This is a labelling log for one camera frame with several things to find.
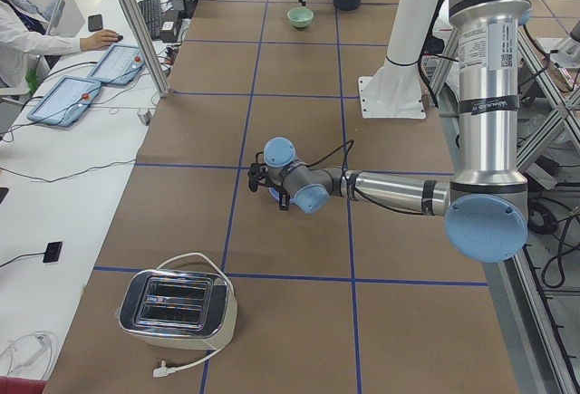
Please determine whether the green bowl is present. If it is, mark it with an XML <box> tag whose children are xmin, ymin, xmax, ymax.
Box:
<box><xmin>286</xmin><ymin>6</ymin><xmax>314</xmax><ymax>29</ymax></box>

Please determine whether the white chrome toaster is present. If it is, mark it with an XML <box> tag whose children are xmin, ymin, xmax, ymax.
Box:
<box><xmin>118</xmin><ymin>269</ymin><xmax>237</xmax><ymax>351</ymax></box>

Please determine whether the black keyboard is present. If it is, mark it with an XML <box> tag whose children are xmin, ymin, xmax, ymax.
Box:
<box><xmin>137</xmin><ymin>0</ymin><xmax>162</xmax><ymax>39</ymax></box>

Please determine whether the far blue teach pendant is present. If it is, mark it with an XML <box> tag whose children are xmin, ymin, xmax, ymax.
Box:
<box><xmin>88</xmin><ymin>43</ymin><xmax>144</xmax><ymax>86</ymax></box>

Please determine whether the blue teach pendant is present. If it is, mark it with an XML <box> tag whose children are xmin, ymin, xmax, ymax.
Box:
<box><xmin>27</xmin><ymin>76</ymin><xmax>102</xmax><ymax>128</ymax></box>
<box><xmin>88</xmin><ymin>43</ymin><xmax>144</xmax><ymax>86</ymax></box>

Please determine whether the black smartphone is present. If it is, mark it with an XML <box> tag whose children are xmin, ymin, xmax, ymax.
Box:
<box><xmin>87</xmin><ymin>14</ymin><xmax>103</xmax><ymax>33</ymax></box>

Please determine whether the black square pad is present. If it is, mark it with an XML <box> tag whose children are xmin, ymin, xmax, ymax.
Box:
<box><xmin>43</xmin><ymin>241</ymin><xmax>63</xmax><ymax>264</ymax></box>

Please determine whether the near blue teach pendant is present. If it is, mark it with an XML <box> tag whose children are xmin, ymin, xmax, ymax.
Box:
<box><xmin>27</xmin><ymin>76</ymin><xmax>102</xmax><ymax>128</ymax></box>

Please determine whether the seated person in white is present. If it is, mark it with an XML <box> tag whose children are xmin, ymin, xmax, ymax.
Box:
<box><xmin>1</xmin><ymin>0</ymin><xmax>121</xmax><ymax>88</ymax></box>

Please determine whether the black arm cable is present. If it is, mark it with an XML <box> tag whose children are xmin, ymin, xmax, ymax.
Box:
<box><xmin>253</xmin><ymin>139</ymin><xmax>436</xmax><ymax>215</ymax></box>

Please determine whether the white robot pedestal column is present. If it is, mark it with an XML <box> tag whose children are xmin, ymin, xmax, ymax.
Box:
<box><xmin>358</xmin><ymin>0</ymin><xmax>438</xmax><ymax>119</ymax></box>

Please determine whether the aluminium frame post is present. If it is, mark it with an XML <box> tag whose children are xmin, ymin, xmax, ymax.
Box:
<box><xmin>118</xmin><ymin>0</ymin><xmax>169</xmax><ymax>98</ymax></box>

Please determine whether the white toaster power cable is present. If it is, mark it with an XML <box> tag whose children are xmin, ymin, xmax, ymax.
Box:
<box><xmin>151</xmin><ymin>252</ymin><xmax>234</xmax><ymax>379</ymax></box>

